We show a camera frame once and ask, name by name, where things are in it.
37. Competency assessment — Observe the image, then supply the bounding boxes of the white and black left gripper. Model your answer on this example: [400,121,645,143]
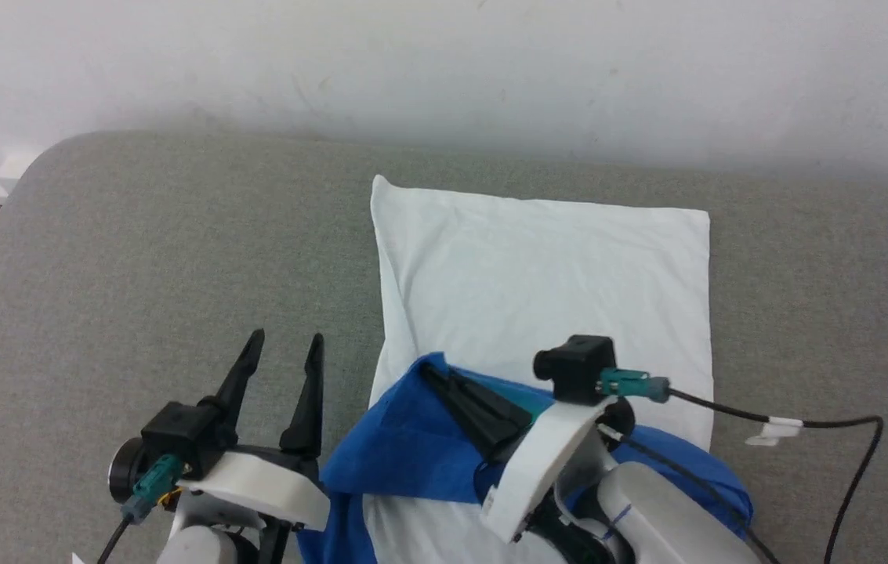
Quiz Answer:
[177,329,332,564]

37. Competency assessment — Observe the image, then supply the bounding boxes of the grey fabric sofa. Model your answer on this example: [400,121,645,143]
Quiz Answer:
[0,129,888,564]

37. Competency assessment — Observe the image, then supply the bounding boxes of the blue garment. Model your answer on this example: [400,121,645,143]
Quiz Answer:
[299,352,754,564]

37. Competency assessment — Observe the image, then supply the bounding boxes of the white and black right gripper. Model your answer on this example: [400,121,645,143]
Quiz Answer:
[420,363,637,564]

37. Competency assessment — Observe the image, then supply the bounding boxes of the white pillow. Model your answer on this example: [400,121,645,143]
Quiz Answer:
[364,174,715,564]

